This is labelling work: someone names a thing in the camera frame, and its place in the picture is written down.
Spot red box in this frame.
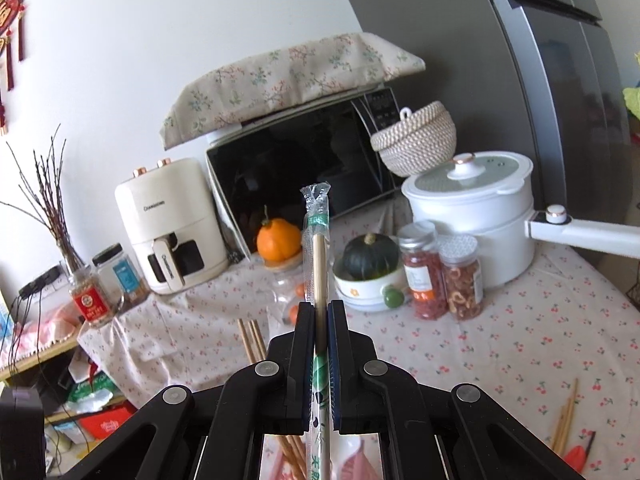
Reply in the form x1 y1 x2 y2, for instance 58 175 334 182
80 402 137 441

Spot wooden chopstick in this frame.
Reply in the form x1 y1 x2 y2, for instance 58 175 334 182
551 399 572 452
559 379 580 453

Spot plastic wooden chopsticks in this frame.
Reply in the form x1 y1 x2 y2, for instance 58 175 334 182
299 182 337 480

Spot grey refrigerator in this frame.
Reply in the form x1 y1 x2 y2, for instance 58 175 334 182
330 0 640 281

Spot colourful printed pack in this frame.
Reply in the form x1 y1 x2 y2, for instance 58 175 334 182
0 305 16 356

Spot white ceramic bowl green knob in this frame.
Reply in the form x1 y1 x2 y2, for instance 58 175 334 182
332 260 408 311

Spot woven rope basket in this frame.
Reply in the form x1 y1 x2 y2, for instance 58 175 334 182
370 100 457 178

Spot green white plastic bag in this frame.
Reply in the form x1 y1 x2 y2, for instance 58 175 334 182
65 367 115 416

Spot white electric pot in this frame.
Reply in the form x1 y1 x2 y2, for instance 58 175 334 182
401 151 640 291

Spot dark green pumpkin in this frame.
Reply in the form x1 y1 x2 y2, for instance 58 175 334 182
341 232 401 281

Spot clear glass jar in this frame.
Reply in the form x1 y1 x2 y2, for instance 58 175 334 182
267 257 313 341

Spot red knot wall decoration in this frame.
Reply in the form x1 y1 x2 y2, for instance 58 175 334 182
0 0 28 136

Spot pink cloth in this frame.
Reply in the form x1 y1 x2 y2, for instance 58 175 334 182
12 302 83 348

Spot yellow green object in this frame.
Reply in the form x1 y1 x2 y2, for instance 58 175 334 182
622 52 640 121

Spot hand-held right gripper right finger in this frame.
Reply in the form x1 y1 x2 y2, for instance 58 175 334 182
326 300 588 480

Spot floral cloth cover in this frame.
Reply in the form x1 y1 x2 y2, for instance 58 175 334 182
159 32 427 151

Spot cream air fryer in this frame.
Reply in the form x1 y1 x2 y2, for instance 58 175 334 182
114 157 231 295

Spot black power strip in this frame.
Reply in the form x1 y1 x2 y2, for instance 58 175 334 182
19 266 62 296

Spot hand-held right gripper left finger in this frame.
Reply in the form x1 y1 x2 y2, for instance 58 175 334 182
47 302 317 480

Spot bunch of dry twigs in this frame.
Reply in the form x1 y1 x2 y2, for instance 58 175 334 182
0 125 86 273

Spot large orange fruit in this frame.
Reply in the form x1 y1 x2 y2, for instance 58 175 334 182
256 205 304 263

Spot black microwave oven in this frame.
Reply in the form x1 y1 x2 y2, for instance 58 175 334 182
205 85 407 263

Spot red label glass jar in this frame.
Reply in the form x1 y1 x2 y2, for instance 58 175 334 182
67 265 121 330

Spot bunch of wooden chopsticks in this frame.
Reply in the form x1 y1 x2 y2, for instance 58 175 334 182
236 317 307 480

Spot blue label jar black lid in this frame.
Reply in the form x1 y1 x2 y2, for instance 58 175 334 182
91 242 151 311

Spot floral tablecloth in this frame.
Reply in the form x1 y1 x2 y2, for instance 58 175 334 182
77 195 640 480

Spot wooden shelf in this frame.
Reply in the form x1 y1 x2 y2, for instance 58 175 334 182
0 320 136 461

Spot jar of dried ring snacks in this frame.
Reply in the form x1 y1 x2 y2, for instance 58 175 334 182
437 234 485 321

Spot black box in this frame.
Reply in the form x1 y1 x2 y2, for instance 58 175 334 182
10 360 76 413

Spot jar of red dried food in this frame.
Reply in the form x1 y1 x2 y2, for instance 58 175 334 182
397 221 447 320

